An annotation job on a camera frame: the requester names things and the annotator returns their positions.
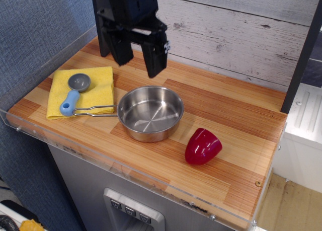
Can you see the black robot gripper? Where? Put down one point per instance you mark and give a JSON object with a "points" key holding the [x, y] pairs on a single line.
{"points": [[135, 21]]}

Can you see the small steel pot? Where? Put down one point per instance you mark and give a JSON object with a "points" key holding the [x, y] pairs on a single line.
{"points": [[148, 114]]}

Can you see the red toy beet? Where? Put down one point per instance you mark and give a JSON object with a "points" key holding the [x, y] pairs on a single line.
{"points": [[202, 147]]}

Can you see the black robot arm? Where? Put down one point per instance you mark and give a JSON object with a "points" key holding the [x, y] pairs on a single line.
{"points": [[124, 22]]}

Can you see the blue grey toy scoop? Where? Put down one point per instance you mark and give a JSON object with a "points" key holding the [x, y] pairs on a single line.
{"points": [[77, 83]]}

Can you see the grey toy fridge cabinet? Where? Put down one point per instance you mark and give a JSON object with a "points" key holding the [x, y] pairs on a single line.
{"points": [[86, 183]]}

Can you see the silver dispenser panel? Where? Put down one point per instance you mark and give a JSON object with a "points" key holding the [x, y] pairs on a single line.
{"points": [[128, 214]]}

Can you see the white ribbed appliance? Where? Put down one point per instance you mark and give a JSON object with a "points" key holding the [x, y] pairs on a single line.
{"points": [[298, 156]]}

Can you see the yellow black object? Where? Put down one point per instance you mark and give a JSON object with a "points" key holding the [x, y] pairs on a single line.
{"points": [[31, 225]]}

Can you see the left black shelf post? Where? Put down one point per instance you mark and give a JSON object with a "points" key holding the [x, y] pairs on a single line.
{"points": [[97, 6]]}

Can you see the black shelf post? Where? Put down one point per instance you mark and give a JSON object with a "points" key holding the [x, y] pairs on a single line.
{"points": [[97, 6], [303, 59]]}

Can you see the right black shelf post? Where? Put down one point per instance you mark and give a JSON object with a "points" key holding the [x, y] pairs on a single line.
{"points": [[303, 59]]}

